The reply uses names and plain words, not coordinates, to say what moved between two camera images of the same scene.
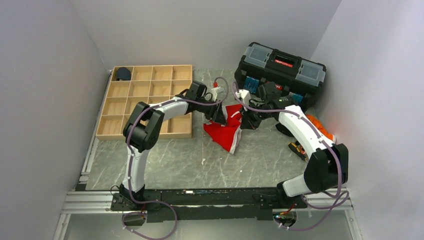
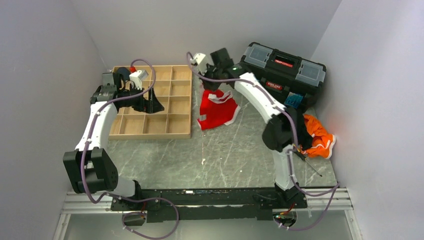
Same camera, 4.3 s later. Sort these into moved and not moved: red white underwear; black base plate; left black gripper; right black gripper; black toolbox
Moved: red white underwear; right black gripper; left black gripper
Not moved: black toolbox; black base plate
